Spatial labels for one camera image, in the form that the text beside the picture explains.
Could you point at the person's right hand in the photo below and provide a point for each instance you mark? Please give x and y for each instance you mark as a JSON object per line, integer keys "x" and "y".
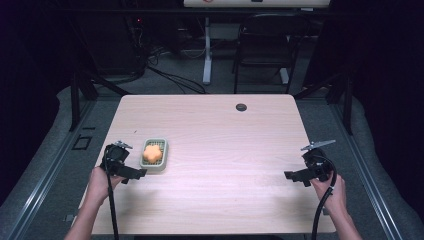
{"x": 333, "y": 196}

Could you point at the orange flower-shaped soap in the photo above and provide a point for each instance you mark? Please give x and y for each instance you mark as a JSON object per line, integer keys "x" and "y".
{"x": 152, "y": 154}

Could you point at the black folding chair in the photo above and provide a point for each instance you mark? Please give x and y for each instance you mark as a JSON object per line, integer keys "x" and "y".
{"x": 266, "y": 46}

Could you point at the black table grommet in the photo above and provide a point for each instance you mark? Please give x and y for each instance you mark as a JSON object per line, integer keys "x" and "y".
{"x": 241, "y": 107}

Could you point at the person's left hand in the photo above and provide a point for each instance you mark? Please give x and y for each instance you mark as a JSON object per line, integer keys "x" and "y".
{"x": 100, "y": 186}

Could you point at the dark computer tower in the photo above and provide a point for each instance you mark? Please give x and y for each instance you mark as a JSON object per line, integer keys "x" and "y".
{"x": 110, "y": 43}

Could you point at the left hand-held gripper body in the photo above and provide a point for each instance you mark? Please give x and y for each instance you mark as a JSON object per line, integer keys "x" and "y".
{"x": 117, "y": 156}

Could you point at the black metal stand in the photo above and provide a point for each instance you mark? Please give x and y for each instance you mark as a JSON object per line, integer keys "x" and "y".
{"x": 346, "y": 106}
{"x": 76, "y": 100}

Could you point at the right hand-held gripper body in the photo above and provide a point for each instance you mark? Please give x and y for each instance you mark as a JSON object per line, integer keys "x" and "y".
{"x": 316, "y": 163}

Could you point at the green soap dish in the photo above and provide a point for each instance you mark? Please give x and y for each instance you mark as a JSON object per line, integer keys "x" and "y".
{"x": 163, "y": 156}

